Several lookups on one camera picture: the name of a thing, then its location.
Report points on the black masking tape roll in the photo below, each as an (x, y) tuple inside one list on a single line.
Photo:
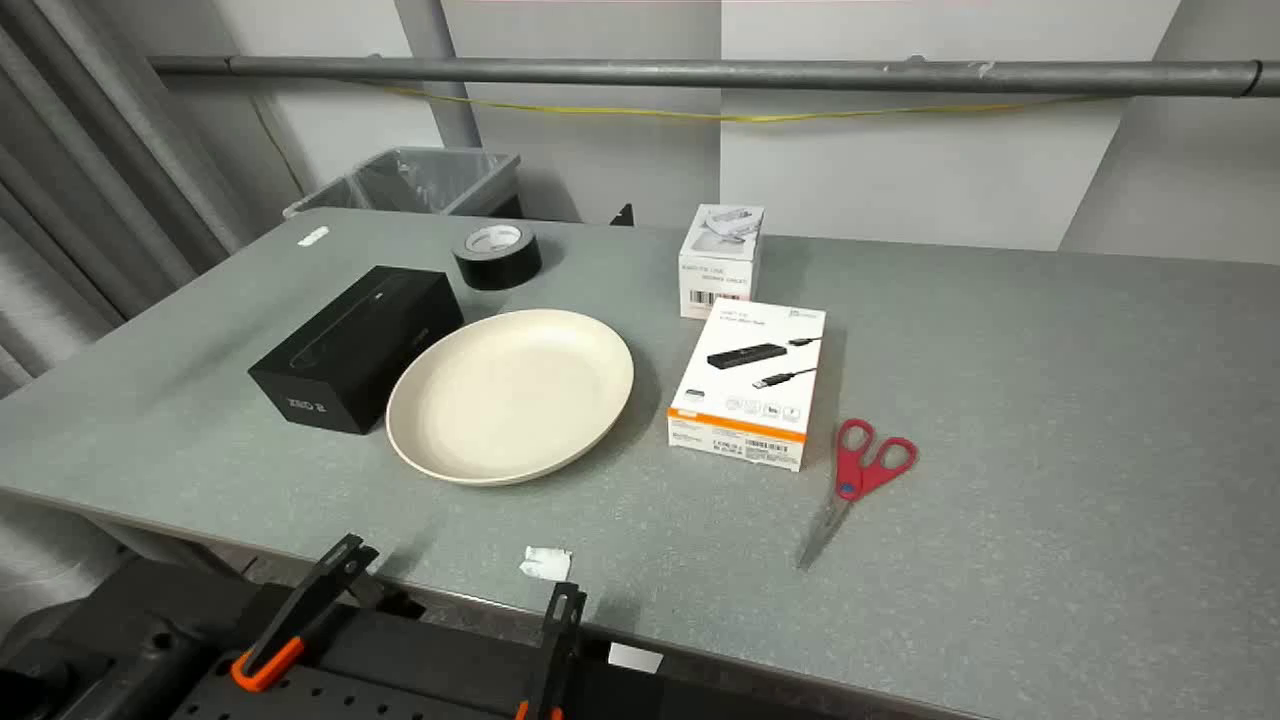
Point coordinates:
[(496, 259)]

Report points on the cream round plate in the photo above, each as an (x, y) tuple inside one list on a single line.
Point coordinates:
[(509, 396)]

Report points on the white box with orange stripe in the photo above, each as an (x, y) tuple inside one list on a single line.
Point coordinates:
[(746, 387)]

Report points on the small white cardboard box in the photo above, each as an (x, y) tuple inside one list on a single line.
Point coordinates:
[(718, 261)]

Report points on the white sticker on table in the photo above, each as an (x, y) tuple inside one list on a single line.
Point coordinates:
[(545, 563), (313, 238)]

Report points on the grey plastic bin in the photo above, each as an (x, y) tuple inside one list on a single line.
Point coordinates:
[(427, 181)]

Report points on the black rectangular box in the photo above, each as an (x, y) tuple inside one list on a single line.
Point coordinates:
[(350, 350)]

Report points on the white label on workbench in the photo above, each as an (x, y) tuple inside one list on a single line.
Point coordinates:
[(634, 657)]

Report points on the black orange bar clamp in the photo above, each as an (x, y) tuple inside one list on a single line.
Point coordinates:
[(557, 650), (299, 622)]

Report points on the horizontal grey metal pipe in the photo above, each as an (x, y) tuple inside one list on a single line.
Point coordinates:
[(801, 75)]

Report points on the black workbench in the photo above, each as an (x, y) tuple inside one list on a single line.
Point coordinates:
[(144, 641)]

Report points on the grey curtain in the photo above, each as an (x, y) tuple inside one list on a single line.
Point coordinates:
[(82, 202)]

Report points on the yellow strip along wall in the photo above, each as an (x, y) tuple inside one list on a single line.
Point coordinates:
[(801, 119)]

